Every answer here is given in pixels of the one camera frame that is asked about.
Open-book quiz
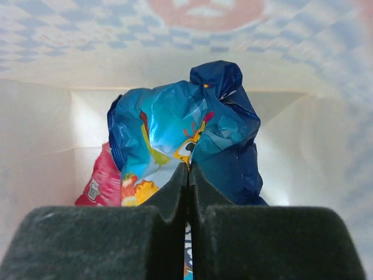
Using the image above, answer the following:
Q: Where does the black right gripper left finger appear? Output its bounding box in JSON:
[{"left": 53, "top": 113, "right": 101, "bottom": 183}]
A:
[{"left": 1, "top": 163, "right": 188, "bottom": 279}]

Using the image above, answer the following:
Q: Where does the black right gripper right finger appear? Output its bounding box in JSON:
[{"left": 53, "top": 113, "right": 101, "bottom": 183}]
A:
[{"left": 189, "top": 165, "right": 366, "bottom": 279}]

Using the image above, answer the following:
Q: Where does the blue colourful snack bag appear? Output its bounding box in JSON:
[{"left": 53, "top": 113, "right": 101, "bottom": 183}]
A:
[{"left": 107, "top": 61, "right": 265, "bottom": 279}]

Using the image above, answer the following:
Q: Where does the blue checkered paper bag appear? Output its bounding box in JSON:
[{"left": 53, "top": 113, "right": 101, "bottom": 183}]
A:
[{"left": 1, "top": 1, "right": 372, "bottom": 278}]

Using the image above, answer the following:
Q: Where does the red small snack packet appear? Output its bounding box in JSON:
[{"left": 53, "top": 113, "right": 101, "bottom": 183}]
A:
[{"left": 75, "top": 142, "right": 121, "bottom": 207}]

